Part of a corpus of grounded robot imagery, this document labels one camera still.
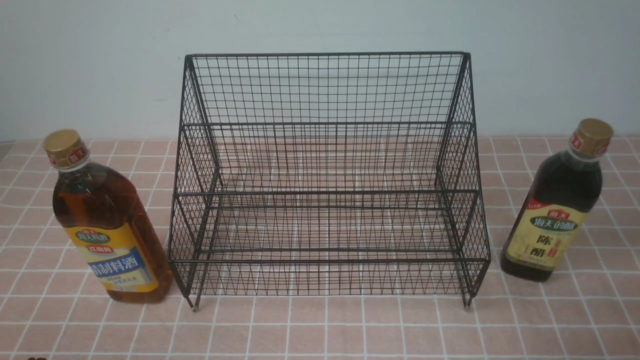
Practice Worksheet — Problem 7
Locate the dark vinegar bottle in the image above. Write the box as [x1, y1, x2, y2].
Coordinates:
[500, 118, 614, 282]

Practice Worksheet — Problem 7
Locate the pink checkered tablecloth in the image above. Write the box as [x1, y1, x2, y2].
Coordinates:
[0, 134, 639, 360]

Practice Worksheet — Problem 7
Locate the amber cooking wine bottle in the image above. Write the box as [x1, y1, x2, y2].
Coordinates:
[42, 129, 173, 304]

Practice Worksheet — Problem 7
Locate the black wire mesh shelf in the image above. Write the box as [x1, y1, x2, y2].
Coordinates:
[167, 51, 492, 311]

